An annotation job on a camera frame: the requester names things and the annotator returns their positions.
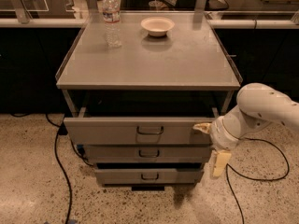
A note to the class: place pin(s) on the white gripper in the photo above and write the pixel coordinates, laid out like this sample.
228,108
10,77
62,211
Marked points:
219,135

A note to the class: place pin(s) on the grey top drawer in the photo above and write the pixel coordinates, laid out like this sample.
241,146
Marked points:
136,130

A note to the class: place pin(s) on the grey drawer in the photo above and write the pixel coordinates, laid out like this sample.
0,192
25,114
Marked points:
144,154
148,176
136,130

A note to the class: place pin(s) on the grey middle drawer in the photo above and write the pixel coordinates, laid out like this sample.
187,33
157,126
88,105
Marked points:
144,154

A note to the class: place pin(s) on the grey bottom drawer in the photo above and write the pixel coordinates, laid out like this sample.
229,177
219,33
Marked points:
148,176

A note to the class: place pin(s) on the grey metal cabinet table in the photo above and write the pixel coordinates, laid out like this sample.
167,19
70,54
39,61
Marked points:
185,73

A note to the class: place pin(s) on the white paper bowl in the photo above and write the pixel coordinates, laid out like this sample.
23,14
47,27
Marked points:
157,26

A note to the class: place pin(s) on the plastic cup with straw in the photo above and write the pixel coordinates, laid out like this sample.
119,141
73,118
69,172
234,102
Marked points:
156,5

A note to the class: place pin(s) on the clear plastic water bottle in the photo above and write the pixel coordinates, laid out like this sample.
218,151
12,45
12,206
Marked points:
112,18

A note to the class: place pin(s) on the white horizontal rail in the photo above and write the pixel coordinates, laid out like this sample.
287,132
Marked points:
216,24

